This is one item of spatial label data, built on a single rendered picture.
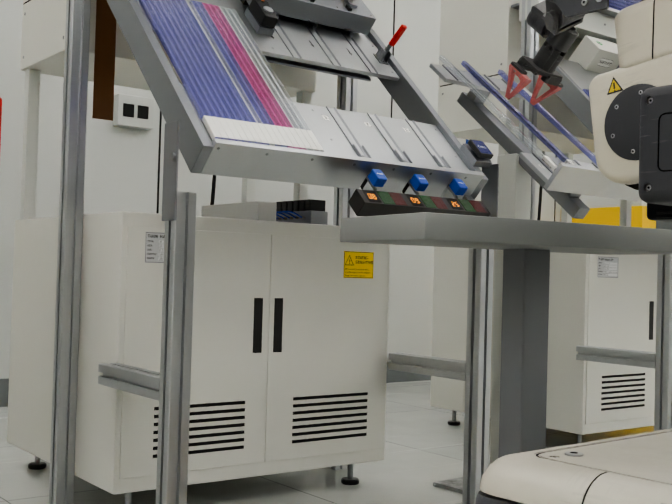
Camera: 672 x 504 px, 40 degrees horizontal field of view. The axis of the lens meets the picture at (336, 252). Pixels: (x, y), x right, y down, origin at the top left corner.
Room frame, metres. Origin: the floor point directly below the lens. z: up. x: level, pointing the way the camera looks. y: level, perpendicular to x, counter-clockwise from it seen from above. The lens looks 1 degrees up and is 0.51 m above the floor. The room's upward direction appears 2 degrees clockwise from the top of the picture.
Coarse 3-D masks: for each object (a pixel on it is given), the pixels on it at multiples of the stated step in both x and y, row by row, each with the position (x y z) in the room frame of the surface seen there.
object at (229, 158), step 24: (216, 144) 1.60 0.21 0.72; (240, 144) 1.63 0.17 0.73; (216, 168) 1.65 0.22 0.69; (240, 168) 1.67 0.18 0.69; (264, 168) 1.70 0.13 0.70; (288, 168) 1.72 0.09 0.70; (312, 168) 1.75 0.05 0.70; (336, 168) 1.78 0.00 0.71; (360, 168) 1.81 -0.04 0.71; (384, 168) 1.84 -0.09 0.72; (408, 168) 1.87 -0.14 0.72; (432, 168) 1.91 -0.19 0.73; (408, 192) 1.93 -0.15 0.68; (432, 192) 1.96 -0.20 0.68
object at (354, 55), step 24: (216, 0) 2.07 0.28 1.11; (288, 24) 2.15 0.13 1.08; (264, 48) 2.00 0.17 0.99; (288, 48) 2.05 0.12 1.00; (312, 48) 2.12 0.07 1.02; (336, 48) 2.18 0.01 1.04; (360, 48) 2.24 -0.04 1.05; (336, 72) 2.19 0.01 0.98; (360, 72) 2.16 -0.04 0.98; (384, 72) 2.21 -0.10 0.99
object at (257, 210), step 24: (168, 144) 1.60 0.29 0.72; (168, 168) 1.60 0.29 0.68; (168, 192) 1.60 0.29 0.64; (168, 216) 1.59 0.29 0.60; (216, 216) 2.23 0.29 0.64; (240, 216) 2.14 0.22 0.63; (264, 216) 2.09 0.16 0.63; (288, 216) 2.24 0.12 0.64; (312, 216) 2.20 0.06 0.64; (408, 360) 2.21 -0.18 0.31; (432, 360) 2.15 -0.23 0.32; (456, 360) 2.12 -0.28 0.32; (120, 384) 1.74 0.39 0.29; (144, 384) 1.68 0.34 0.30
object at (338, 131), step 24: (312, 120) 1.87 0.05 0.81; (336, 120) 1.92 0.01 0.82; (360, 120) 1.97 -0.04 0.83; (384, 120) 2.02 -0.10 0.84; (336, 144) 1.84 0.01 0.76; (360, 144) 1.89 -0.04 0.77; (384, 144) 1.94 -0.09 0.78; (408, 144) 1.99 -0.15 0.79; (432, 144) 2.04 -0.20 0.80; (456, 168) 2.01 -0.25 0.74
